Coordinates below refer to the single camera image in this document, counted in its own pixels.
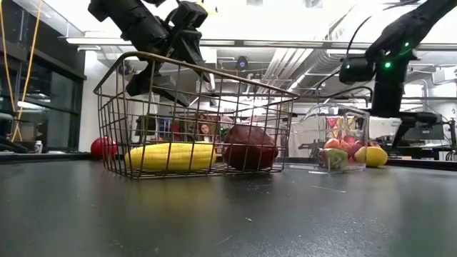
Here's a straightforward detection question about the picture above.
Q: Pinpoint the black camera cable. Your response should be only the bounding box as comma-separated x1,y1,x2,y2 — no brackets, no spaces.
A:
346,15,373,55

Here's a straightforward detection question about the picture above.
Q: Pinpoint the dark computer monitor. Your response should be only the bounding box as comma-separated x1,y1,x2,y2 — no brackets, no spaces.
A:
405,123,445,141

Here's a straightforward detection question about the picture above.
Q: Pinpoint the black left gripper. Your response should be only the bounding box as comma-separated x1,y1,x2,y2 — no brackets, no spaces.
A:
123,16,216,108

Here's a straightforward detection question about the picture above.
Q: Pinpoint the clear plastic bin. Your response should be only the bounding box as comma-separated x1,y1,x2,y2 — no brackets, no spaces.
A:
285,103,371,176

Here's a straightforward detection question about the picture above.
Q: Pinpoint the long ceiling light beam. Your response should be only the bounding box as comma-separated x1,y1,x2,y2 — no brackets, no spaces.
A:
59,35,457,51

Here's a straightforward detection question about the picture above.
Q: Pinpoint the orange round fruit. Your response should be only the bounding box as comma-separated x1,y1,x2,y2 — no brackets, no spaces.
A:
323,138,342,151

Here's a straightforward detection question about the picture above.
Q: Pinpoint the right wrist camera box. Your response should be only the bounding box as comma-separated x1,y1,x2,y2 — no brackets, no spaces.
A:
338,56,376,86

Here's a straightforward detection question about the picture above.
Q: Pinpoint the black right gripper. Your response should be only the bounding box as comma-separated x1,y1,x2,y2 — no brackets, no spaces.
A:
368,56,439,149

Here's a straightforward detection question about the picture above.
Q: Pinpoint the yellow lemon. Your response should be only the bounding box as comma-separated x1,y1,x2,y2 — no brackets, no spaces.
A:
353,146,389,168

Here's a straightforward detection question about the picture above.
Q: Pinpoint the yellow corn cob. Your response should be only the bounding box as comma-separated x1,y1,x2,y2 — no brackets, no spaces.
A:
124,141,218,173

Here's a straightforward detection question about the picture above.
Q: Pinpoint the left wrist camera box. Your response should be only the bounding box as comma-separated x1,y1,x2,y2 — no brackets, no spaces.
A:
170,1,209,31

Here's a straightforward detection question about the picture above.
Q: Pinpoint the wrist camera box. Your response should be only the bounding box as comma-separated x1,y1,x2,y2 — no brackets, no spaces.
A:
170,1,209,31
338,56,376,86

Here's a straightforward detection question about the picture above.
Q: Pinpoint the yellow strap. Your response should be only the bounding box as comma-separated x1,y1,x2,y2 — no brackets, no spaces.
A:
11,0,44,143
0,1,17,114

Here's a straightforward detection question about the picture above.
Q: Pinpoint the green round produce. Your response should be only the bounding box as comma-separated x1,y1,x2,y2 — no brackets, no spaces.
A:
318,148,349,171

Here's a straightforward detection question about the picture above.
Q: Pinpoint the small dark screen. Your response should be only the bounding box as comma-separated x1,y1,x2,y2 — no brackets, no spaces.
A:
134,116,157,136

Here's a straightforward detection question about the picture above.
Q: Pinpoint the person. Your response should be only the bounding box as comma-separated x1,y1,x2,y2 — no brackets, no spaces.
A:
198,123,214,143

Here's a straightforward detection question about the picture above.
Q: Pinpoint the bronze wire basket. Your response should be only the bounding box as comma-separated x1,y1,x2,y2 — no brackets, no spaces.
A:
93,51,301,179

